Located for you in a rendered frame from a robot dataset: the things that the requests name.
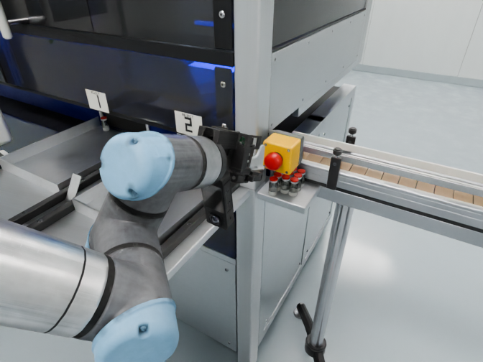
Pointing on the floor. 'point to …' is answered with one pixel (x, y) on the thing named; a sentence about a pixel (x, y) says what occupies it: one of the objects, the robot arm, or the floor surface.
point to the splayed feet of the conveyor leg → (310, 333)
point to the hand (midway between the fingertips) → (256, 169)
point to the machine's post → (253, 120)
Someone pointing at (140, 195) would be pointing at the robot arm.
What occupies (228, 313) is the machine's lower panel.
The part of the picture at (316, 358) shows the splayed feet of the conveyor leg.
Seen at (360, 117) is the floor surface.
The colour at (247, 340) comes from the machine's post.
